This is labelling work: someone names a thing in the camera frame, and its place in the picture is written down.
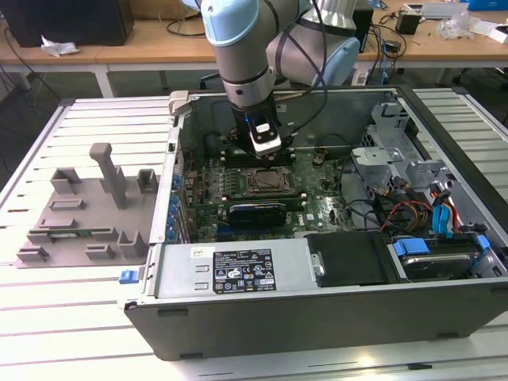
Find silver CPU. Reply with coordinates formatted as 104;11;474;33
256;171;281;189

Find metal socket cover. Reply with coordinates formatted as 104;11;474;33
248;166;294;192

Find CPU socket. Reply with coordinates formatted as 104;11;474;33
245;165;294;194

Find black RAM slot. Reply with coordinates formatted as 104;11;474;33
225;156;295;167
224;148;295;159

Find black graphics card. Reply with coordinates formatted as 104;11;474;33
225;201;287;230

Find green motherboard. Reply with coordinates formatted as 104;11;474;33
180;150;358;244

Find silver drive cage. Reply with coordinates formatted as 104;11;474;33
351;101;457;199

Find black rating label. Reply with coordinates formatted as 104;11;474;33
213;248;275;294

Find silver power supply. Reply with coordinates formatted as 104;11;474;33
152;237;318;301

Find black drive bay cover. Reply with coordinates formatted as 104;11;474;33
305;232;402;289

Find grey parts rack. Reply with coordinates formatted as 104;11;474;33
14;142;162;271

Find green RAM stick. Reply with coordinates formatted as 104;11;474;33
46;228;114;241

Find small black cube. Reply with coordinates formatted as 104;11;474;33
395;11;421;36

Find crumpled white paper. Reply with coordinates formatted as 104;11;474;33
40;34;79;57

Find black computer tower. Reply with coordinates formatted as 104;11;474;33
0;0;135;48

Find black open PC case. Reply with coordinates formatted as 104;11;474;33
117;83;508;362

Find grey flat tray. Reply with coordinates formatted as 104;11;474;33
403;2;470;21

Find hard disk in blue carrier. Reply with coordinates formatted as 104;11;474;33
391;233;493;283

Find clear plastic bags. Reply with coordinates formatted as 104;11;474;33
438;11;477;40

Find white box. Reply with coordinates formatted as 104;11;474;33
487;21;508;44

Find blue box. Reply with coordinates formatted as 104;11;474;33
468;0;508;11

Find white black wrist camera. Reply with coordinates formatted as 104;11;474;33
248;114;283;157

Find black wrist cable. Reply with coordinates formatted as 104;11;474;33
277;0;331;138

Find grey case handle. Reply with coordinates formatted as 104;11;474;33
166;90;190;118

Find wooden desk white frame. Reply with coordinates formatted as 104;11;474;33
0;37;116;98
97;0;508;91

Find red yellow power wires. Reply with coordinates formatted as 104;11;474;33
379;200;434;235

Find blue data cable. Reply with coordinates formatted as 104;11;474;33
430;182;457;239

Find red data cable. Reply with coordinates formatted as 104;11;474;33
444;198;464;236

